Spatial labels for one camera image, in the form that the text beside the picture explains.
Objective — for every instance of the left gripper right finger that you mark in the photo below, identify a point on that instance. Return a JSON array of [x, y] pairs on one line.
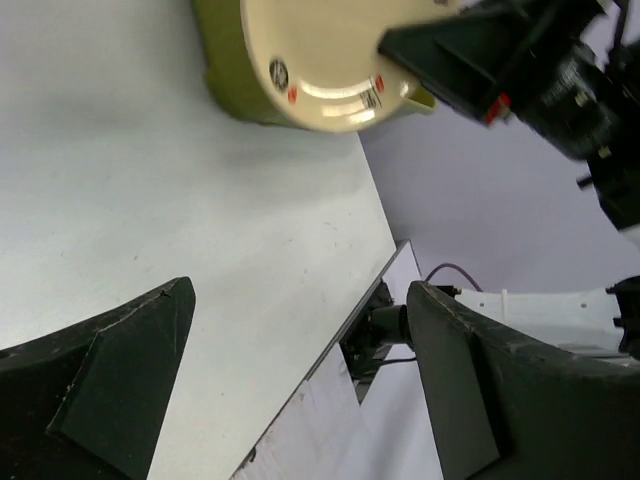
[[503, 405]]

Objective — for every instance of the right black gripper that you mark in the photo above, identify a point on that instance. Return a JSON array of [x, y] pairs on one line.
[[520, 58]]

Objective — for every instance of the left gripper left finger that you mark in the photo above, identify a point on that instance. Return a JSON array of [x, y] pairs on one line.
[[89, 401]]

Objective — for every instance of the cream floral plate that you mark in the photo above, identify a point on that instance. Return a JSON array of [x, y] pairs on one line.
[[319, 62]]

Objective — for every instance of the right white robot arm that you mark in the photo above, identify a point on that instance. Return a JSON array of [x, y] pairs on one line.
[[602, 323]]

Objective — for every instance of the olive green plastic bin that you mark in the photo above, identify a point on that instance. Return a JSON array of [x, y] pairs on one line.
[[231, 77]]

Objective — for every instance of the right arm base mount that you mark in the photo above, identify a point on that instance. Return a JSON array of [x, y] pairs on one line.
[[378, 325]]

